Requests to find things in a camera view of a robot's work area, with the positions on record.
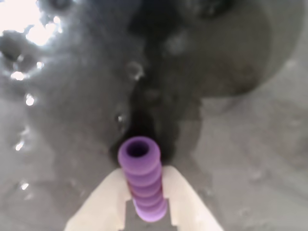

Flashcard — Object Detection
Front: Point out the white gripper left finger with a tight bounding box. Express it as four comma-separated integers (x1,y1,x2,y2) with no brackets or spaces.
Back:
65,167,133,231

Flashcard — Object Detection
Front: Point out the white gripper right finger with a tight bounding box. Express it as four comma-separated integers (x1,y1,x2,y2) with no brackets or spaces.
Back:
161,165,225,231

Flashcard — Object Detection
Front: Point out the purple ribbed pen grip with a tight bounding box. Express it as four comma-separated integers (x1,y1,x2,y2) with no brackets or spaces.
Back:
117,137,167,222

